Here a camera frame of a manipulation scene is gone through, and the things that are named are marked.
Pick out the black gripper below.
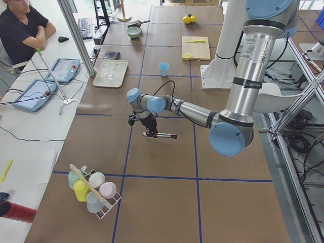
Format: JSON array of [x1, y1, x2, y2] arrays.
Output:
[[128, 113, 158, 138]]

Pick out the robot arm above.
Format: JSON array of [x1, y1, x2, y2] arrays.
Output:
[[126, 1, 299, 156]]

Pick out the light blue plastic cup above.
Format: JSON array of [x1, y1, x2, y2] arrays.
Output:
[[158, 62, 169, 76]]

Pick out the pink cup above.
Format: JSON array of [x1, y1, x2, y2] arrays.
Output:
[[99, 182, 117, 198]]

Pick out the white cup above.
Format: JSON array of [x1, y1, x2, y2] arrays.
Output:
[[89, 172, 105, 188]]

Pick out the lemon slices on board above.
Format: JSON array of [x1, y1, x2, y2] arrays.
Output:
[[183, 53, 193, 60]]

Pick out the mint green cup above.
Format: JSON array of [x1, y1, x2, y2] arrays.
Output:
[[68, 170, 80, 189]]

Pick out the yellow cup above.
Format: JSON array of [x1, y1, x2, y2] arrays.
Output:
[[73, 179, 90, 202]]

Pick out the grey-blue cup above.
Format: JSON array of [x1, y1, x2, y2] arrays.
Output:
[[86, 192, 103, 213]]

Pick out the yellow lemon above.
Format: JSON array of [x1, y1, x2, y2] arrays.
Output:
[[190, 15, 196, 23], [182, 16, 191, 24]]

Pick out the cream bear serving tray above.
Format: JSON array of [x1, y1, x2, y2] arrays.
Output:
[[93, 59, 128, 88]]

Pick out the clear wine glass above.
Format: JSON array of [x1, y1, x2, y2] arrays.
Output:
[[99, 52, 113, 80]]

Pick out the rod with green tip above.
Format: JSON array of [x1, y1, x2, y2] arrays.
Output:
[[36, 48, 72, 104]]

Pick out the bamboo cutting board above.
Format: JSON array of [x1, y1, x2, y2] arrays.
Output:
[[181, 36, 211, 61]]

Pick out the green bowl of ice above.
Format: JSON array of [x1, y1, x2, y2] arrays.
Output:
[[126, 26, 142, 39]]

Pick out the yellow plastic knife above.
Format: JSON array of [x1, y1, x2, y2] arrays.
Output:
[[186, 39, 206, 43]]

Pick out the far teach pendant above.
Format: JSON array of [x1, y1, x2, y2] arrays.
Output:
[[51, 58, 80, 84]]

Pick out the teach pendant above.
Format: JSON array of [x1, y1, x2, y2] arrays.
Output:
[[51, 58, 80, 84], [12, 79, 57, 112]]

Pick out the steel ice scoop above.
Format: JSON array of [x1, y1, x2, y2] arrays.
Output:
[[128, 20, 150, 28]]

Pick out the white plastic chair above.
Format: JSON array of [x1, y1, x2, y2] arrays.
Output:
[[253, 83, 303, 113]]

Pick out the near teach pendant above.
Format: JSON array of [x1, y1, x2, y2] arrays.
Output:
[[12, 79, 57, 112]]

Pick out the black keyboard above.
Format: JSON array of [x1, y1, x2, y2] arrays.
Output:
[[77, 18, 93, 39]]

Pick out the wooden mug tree stand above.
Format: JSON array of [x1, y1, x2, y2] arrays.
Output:
[[117, 0, 132, 22]]

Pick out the black computer mouse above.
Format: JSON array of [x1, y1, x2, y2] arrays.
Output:
[[58, 36, 69, 43]]

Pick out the yellow spatula on desk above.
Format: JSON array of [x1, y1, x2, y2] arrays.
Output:
[[0, 159, 14, 183]]

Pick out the red cylinder bottle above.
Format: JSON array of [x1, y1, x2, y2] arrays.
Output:
[[1, 201, 37, 223]]

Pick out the seated person black shirt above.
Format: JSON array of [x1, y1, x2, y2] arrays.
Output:
[[1, 1, 56, 64]]

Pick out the white wire cup rack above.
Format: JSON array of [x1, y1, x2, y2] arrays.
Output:
[[81, 166, 121, 219]]

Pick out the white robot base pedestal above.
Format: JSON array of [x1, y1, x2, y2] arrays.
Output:
[[200, 0, 248, 89]]

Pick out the aluminium frame post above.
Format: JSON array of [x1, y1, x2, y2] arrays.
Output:
[[57, 0, 95, 77]]

